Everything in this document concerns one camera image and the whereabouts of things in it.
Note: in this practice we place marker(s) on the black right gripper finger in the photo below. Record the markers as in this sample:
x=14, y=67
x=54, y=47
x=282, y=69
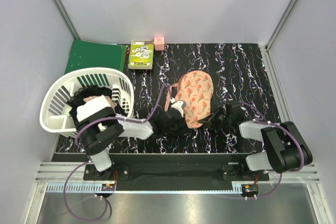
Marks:
x=207, y=121
x=217, y=115

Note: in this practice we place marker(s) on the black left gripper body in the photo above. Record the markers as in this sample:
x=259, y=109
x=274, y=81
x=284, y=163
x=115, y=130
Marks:
x=176, y=129

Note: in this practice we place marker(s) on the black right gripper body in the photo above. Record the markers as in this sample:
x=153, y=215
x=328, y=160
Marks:
x=223, y=120

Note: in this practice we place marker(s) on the pink mesh bra laundry bag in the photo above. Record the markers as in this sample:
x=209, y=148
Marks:
x=195, y=89

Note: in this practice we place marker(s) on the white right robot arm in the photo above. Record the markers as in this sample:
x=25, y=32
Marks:
x=284, y=149

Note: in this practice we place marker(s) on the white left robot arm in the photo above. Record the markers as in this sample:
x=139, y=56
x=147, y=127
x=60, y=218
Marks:
x=99, y=130

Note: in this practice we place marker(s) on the black lace bra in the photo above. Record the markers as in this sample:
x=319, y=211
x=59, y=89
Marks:
x=83, y=93

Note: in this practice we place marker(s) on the white plastic laundry basket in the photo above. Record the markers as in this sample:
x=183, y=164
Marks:
x=54, y=113

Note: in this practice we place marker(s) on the black patterned table mat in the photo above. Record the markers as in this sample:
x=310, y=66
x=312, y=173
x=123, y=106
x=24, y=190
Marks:
x=238, y=73

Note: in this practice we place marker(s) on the green card box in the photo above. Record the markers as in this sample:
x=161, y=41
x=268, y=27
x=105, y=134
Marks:
x=141, y=55

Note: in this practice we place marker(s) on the small pink box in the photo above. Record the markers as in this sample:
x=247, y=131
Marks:
x=159, y=43

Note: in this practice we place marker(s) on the green cutting mat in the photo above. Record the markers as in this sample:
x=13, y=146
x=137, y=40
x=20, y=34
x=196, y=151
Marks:
x=85, y=54

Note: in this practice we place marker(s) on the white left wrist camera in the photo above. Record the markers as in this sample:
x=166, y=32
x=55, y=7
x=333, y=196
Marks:
x=178, y=105

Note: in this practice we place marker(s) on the white slotted cable duct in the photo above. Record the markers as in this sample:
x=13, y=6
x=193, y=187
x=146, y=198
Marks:
x=81, y=188

